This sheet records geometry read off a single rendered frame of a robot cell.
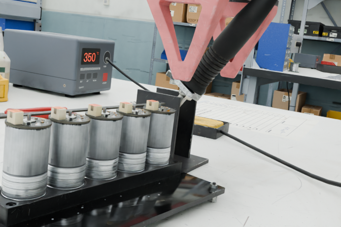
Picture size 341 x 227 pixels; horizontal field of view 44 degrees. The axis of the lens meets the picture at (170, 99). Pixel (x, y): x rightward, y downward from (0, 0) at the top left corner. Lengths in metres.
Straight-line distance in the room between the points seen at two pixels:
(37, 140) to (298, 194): 0.23
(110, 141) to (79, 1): 5.88
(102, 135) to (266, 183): 0.17
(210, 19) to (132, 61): 5.27
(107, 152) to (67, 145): 0.03
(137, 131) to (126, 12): 5.38
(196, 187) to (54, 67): 0.43
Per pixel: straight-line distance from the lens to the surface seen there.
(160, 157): 0.32
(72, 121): 0.25
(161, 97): 0.37
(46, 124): 0.24
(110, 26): 5.77
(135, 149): 0.29
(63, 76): 0.68
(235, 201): 0.33
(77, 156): 0.26
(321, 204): 0.36
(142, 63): 5.48
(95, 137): 0.27
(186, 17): 4.86
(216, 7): 0.30
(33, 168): 0.24
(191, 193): 0.30
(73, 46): 0.67
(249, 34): 0.35
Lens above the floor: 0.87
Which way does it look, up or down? 9 degrees down
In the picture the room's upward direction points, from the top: 7 degrees clockwise
